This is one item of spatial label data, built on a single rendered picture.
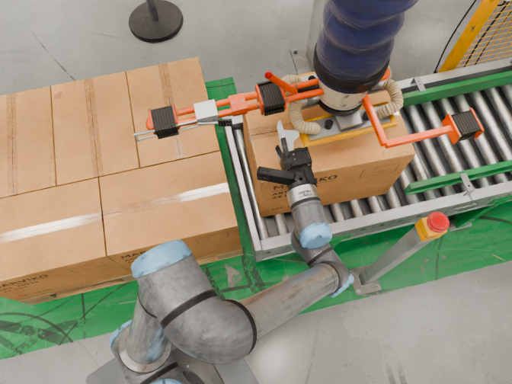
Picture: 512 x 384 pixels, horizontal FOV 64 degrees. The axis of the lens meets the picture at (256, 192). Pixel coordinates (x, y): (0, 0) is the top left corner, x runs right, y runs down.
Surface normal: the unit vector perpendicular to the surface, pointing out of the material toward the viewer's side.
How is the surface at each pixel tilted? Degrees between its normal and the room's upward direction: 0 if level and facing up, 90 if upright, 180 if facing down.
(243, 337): 46
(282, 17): 0
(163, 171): 0
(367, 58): 75
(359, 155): 0
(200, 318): 18
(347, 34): 68
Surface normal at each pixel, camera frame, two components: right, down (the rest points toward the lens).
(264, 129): -0.01, -0.38
